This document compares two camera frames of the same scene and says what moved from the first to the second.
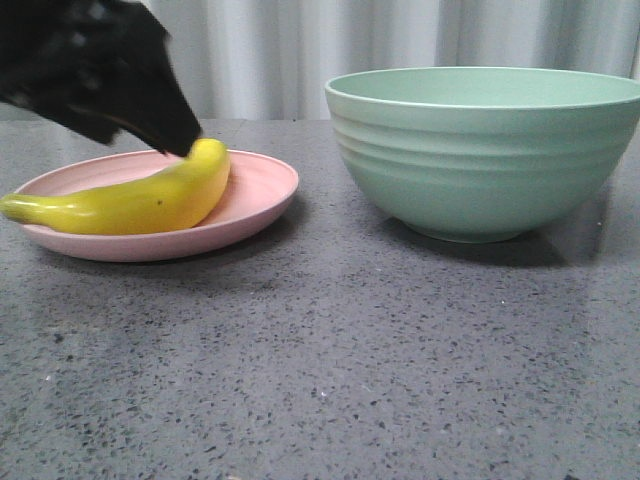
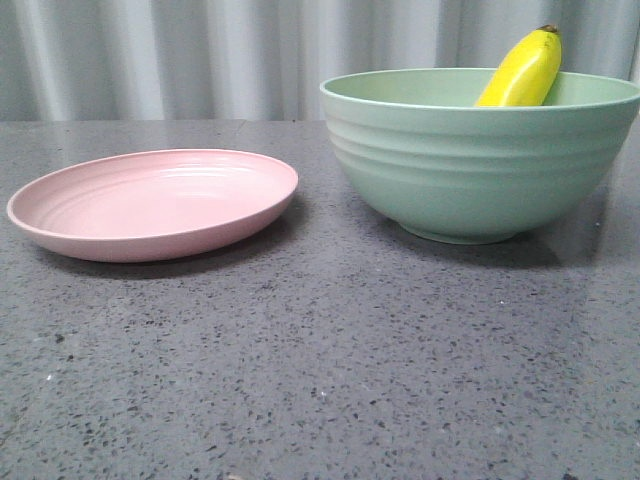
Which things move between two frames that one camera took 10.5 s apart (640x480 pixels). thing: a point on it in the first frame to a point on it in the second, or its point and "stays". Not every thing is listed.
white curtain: [273, 59] stays
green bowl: [481, 154] stays
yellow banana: [170, 198] to [527, 74]
